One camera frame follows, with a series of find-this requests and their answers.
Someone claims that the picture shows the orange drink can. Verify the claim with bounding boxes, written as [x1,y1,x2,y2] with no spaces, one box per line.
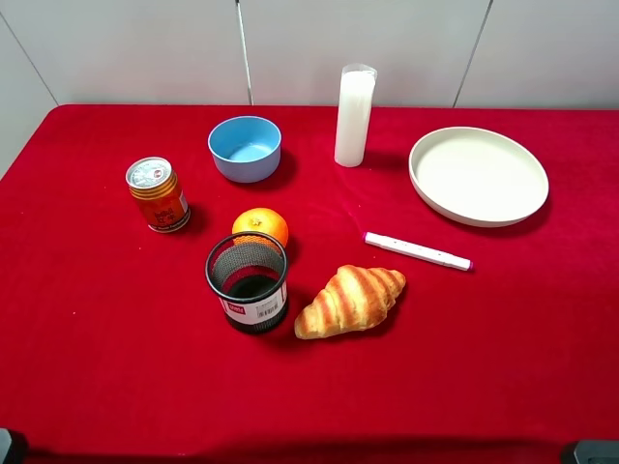
[126,157,191,233]

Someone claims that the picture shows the orange fruit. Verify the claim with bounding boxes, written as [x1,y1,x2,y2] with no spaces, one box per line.
[232,208,289,247]

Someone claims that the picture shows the black mesh pen holder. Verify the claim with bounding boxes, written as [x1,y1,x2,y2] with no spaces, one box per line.
[205,231,289,334]

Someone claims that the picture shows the croissant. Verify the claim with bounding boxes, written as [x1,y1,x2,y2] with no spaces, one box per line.
[294,265,406,339]

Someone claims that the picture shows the white marker pen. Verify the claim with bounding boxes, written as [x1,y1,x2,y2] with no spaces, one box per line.
[363,232,473,272]

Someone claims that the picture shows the blue bowl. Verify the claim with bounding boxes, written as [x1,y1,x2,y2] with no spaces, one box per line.
[207,116,282,184]

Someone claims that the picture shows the tall white milk cup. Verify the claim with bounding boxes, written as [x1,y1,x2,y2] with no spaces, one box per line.
[335,63,377,167]

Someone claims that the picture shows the cream round plate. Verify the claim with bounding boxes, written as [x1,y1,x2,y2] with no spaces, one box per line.
[408,127,549,228]

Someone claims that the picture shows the red velvet tablecloth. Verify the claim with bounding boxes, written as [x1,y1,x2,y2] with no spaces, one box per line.
[1,104,618,463]

